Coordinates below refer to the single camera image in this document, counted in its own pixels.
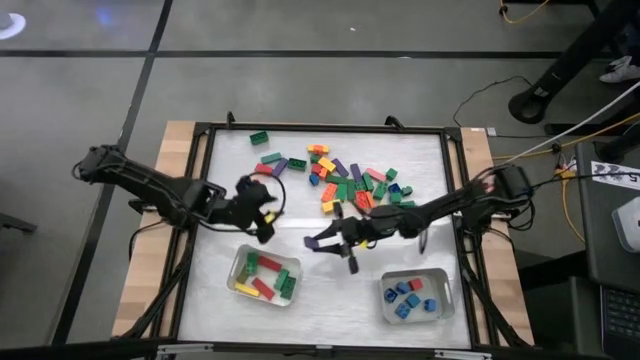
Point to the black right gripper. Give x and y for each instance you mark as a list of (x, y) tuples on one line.
[(370, 227)]

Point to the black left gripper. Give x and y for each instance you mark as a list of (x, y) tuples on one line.
[(247, 205)]

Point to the purple long block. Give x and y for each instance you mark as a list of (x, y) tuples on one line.
[(280, 167), (311, 243), (340, 167), (355, 172)]

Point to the red long block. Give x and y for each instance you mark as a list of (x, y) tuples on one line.
[(270, 263), (263, 288), (263, 169)]

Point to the yellow long block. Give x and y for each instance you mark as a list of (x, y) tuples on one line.
[(326, 164), (311, 148), (247, 289), (330, 206)]

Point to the white plastic bin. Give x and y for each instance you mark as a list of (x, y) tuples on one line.
[(292, 265), (445, 295)]

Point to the olive long block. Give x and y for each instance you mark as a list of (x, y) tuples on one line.
[(243, 274)]

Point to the orange long block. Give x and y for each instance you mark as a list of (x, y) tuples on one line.
[(371, 200), (329, 192)]

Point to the red-orange studded brick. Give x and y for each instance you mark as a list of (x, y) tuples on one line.
[(362, 200)]

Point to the dark green studded brick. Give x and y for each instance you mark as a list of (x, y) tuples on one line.
[(288, 287), (259, 138), (297, 164)]

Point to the small green studded brick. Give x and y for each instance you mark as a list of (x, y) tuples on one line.
[(360, 185)]

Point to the small blue brick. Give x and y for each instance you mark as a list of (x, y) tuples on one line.
[(402, 311), (313, 179), (429, 305), (394, 188), (413, 300), (403, 287), (390, 295)]

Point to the small orange block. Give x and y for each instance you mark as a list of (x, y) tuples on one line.
[(318, 151), (323, 173)]

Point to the teal green long block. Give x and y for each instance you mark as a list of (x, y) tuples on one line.
[(271, 158)]

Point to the small green block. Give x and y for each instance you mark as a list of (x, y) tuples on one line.
[(314, 158), (406, 191), (391, 174), (395, 198)]

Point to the small red block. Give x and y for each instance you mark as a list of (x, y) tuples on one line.
[(415, 284), (316, 168)]

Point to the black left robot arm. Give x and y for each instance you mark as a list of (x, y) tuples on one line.
[(150, 182)]

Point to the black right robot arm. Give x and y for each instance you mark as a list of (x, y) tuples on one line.
[(440, 205)]

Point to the pink long block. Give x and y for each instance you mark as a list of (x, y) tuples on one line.
[(376, 174)]

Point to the black furniture foot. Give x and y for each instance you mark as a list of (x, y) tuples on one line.
[(15, 222)]

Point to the dark grey side table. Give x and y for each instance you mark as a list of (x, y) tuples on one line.
[(600, 240)]

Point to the printed white paper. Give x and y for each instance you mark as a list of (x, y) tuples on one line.
[(617, 176)]

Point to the white box device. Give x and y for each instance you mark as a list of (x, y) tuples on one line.
[(629, 225)]

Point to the black floor stand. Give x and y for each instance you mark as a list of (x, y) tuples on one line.
[(570, 60)]

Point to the black stand foot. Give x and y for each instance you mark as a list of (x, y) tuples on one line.
[(617, 145)]

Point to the black keyboard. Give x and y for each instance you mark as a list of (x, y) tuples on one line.
[(622, 320)]

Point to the person's shoe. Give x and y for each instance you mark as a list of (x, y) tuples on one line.
[(622, 72)]

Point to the black frame clamp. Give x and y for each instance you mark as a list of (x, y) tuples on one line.
[(230, 119), (394, 121)]

